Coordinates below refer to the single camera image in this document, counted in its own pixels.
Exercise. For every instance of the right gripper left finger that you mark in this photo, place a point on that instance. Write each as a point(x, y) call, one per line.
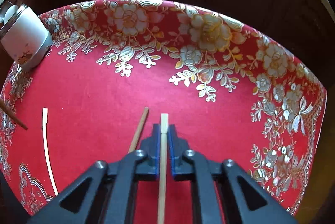
point(105, 192)

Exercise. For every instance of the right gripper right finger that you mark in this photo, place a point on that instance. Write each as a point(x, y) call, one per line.
point(222, 192)

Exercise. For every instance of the pale beige chopstick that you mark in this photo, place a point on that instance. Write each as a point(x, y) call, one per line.
point(164, 126)

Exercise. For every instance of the dark brown chopstick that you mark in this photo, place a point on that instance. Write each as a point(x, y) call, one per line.
point(138, 131)

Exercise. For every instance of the light beige chopstick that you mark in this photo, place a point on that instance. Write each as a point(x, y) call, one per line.
point(46, 150)

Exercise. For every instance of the brown wooden chopstick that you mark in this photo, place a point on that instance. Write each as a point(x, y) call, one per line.
point(11, 115)

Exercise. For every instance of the white ceramic spoon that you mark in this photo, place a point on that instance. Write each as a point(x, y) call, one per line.
point(9, 13)

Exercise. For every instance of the red floral tablecloth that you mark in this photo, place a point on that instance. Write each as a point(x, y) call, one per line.
point(230, 90)

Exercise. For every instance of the white steel utensil jar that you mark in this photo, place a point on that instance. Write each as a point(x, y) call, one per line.
point(25, 38)

